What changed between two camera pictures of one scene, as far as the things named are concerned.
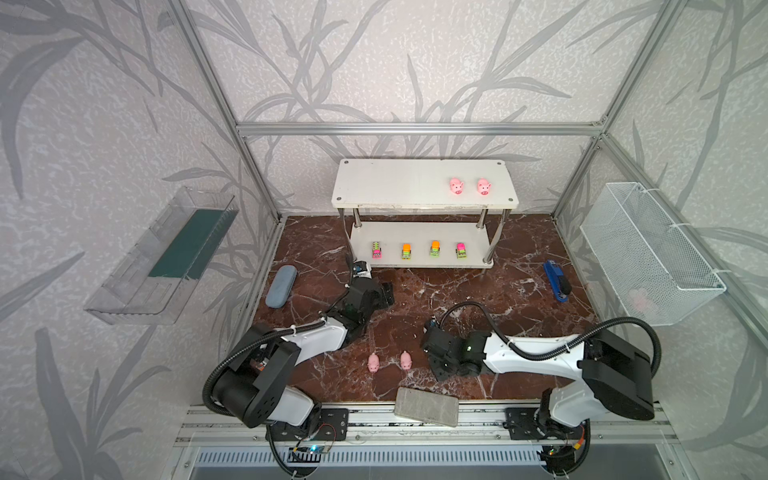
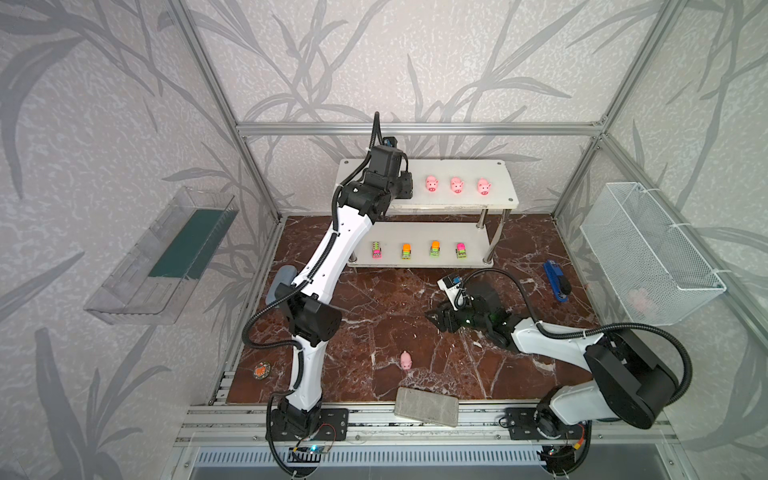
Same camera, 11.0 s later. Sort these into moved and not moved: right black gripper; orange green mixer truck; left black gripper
Moved: right black gripper; left black gripper
Not moved: orange green mixer truck
